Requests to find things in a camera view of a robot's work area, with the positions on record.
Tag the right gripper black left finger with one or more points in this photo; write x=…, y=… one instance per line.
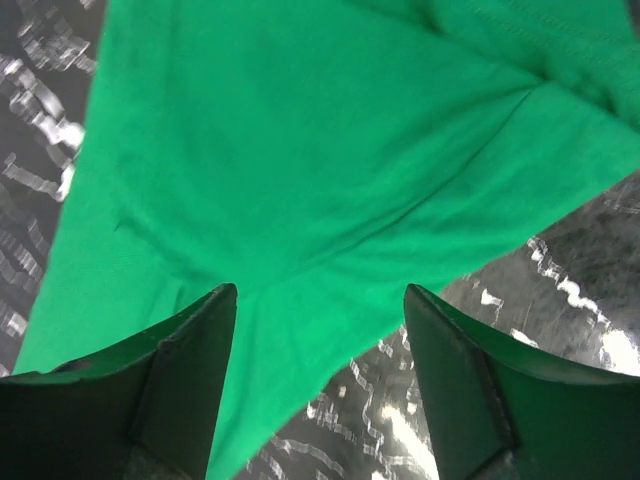
x=141, y=407

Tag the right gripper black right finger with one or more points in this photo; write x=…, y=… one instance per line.
x=497, y=408

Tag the green t shirt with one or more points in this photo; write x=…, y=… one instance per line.
x=322, y=156

